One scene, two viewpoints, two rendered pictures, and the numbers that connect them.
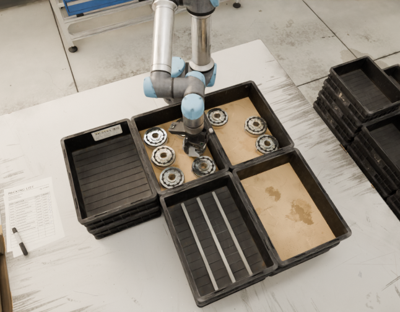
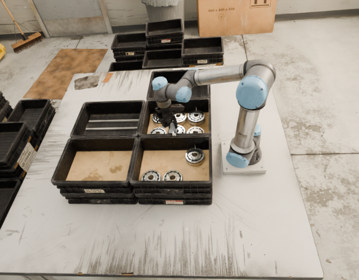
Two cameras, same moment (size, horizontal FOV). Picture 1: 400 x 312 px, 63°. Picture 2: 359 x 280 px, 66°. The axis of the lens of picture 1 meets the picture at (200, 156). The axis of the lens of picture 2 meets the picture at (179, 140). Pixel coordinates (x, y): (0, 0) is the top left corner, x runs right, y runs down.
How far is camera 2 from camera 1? 1.61 m
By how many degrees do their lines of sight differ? 62
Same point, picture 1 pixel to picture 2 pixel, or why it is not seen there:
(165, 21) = (228, 68)
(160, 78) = (189, 73)
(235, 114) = (194, 173)
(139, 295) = not seen: hidden behind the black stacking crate
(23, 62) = not seen: outside the picture
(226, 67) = (277, 212)
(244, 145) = (162, 167)
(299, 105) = (197, 261)
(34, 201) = not seen: hidden behind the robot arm
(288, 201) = (104, 175)
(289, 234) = (85, 165)
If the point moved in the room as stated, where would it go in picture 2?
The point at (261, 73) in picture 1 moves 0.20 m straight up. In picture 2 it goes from (257, 245) to (262, 228)
